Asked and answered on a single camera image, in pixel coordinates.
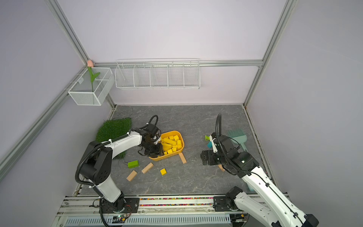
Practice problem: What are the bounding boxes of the green plastic dustpan brush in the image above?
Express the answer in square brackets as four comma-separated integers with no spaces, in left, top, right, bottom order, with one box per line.
[227,129,248,151]

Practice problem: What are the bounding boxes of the yellow small cube bottom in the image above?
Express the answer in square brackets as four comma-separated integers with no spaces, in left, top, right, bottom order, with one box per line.
[160,168,167,176]

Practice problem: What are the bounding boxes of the natural wood long block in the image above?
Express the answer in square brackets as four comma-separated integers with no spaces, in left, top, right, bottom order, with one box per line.
[142,162,154,174]

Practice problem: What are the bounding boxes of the white mesh corner basket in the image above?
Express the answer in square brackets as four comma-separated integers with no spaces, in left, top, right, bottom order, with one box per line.
[68,67,115,106]

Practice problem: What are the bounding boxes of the natural wood centre block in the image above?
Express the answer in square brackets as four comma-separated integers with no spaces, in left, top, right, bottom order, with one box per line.
[179,153,187,164]

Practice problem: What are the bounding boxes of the green rectangular block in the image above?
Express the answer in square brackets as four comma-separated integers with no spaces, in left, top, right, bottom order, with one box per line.
[127,160,139,168]

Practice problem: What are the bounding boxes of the green artificial grass mat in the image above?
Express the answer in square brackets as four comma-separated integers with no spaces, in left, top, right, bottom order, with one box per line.
[95,118,132,142]

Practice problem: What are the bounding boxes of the white wire shelf basket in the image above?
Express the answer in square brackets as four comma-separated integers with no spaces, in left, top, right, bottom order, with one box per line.
[115,58,201,90]

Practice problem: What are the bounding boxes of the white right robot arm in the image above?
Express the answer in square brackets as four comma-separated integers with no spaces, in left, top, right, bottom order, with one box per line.
[200,132,319,227]

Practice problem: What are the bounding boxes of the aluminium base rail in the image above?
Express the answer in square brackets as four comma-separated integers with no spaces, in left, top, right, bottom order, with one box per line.
[52,194,287,227]

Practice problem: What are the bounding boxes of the yellow plastic tub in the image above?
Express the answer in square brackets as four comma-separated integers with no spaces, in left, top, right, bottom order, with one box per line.
[149,131,185,161]

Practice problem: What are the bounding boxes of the natural wood block lower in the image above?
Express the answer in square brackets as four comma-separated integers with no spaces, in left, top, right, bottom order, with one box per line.
[126,170,138,182]

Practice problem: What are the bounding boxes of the pink artificial tulip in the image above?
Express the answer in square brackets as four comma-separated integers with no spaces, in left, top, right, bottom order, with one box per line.
[87,60,100,92]

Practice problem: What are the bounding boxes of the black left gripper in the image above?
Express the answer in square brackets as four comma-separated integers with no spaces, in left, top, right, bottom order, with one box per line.
[142,140,164,157]

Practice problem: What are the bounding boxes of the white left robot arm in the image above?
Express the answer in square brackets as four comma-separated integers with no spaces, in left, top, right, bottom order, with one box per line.
[75,123,163,213]

